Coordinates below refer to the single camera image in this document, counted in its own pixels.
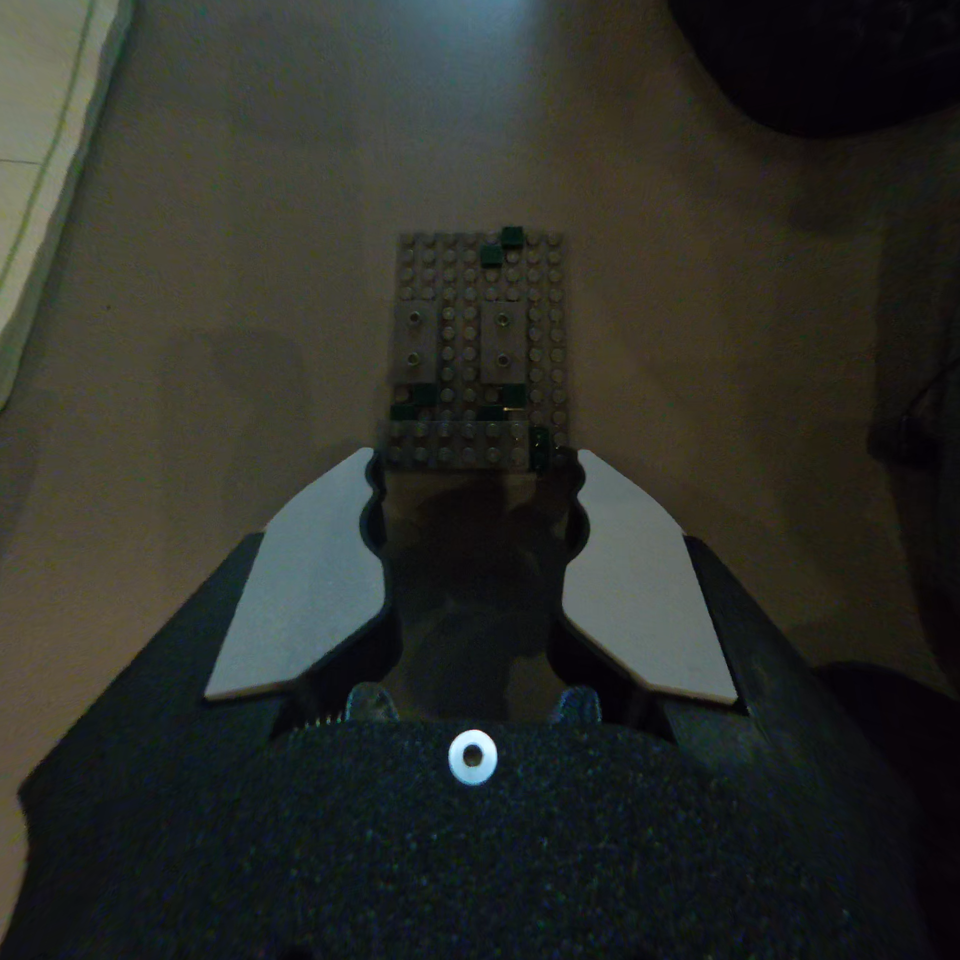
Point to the dark green two-stud brick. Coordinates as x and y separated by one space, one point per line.
541 448

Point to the black honeycomb cushion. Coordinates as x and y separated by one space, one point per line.
825 60

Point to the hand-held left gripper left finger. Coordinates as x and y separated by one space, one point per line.
315 585

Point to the grey studded building baseplate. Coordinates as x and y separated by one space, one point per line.
459 337

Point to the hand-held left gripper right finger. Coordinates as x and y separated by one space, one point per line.
637 585

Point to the grey long building brick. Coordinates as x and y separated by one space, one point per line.
450 442

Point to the open white instruction booklet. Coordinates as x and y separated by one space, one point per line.
45 150

